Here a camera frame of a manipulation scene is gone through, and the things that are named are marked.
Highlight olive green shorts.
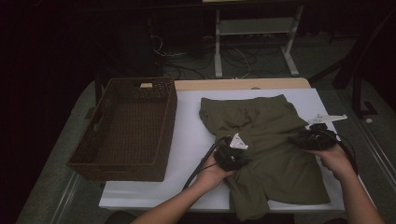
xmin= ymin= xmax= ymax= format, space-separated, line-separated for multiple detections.
xmin=199 ymin=94 xmax=331 ymax=222

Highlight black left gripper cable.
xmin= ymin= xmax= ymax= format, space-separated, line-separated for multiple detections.
xmin=181 ymin=136 xmax=232 ymax=191

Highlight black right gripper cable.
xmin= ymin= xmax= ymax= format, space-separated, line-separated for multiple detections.
xmin=323 ymin=129 xmax=359 ymax=175

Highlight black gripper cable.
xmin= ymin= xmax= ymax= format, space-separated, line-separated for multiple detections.
xmin=181 ymin=136 xmax=232 ymax=191
xmin=323 ymin=129 xmax=359 ymax=175

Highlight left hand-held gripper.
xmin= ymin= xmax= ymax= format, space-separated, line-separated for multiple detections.
xmin=213 ymin=133 xmax=251 ymax=172

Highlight person's left hand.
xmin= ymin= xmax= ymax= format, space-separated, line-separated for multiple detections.
xmin=195 ymin=153 xmax=234 ymax=190

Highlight white metal desk frame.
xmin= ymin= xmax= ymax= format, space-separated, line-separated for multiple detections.
xmin=214 ymin=4 xmax=305 ymax=78

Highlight brown woven basket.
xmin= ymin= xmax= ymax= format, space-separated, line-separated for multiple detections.
xmin=65 ymin=77 xmax=178 ymax=183

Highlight tangle of floor cables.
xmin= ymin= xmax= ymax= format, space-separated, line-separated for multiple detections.
xmin=148 ymin=32 xmax=260 ymax=80

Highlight light wooden table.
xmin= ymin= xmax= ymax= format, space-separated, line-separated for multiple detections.
xmin=174 ymin=77 xmax=312 ymax=91

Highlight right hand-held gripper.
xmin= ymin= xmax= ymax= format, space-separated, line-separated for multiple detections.
xmin=289 ymin=114 xmax=348 ymax=152

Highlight person's right hand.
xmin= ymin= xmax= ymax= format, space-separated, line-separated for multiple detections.
xmin=306 ymin=144 xmax=358 ymax=183

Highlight black metal stand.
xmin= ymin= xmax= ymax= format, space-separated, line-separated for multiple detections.
xmin=351 ymin=69 xmax=379 ymax=119

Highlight metal floor rail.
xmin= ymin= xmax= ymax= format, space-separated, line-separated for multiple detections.
xmin=49 ymin=171 xmax=82 ymax=224
xmin=358 ymin=124 xmax=396 ymax=192

